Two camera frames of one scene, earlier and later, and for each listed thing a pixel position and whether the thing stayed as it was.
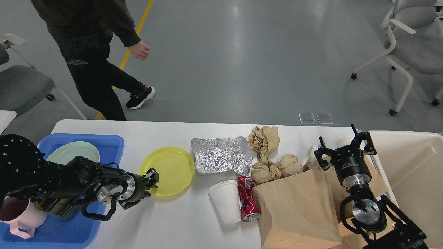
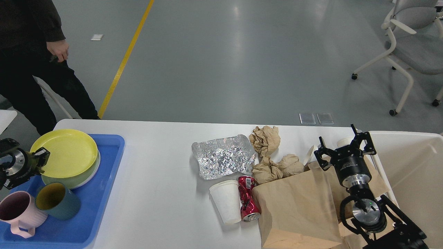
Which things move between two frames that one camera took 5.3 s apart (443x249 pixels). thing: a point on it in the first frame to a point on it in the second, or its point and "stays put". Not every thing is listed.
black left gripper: [131, 191] to [22, 165]
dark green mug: [61, 208] stays put
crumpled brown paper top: [265, 139] stays put
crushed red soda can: [250, 210] stays put
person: [84, 30] to [33, 44]
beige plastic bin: [410, 163] stays put
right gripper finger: [323, 163] stays put
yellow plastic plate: [176, 169] to [72, 151]
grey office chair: [21, 84] to [61, 109]
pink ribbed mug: [22, 215] stays put
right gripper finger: [370, 148] stays put
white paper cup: [225, 195] stays put
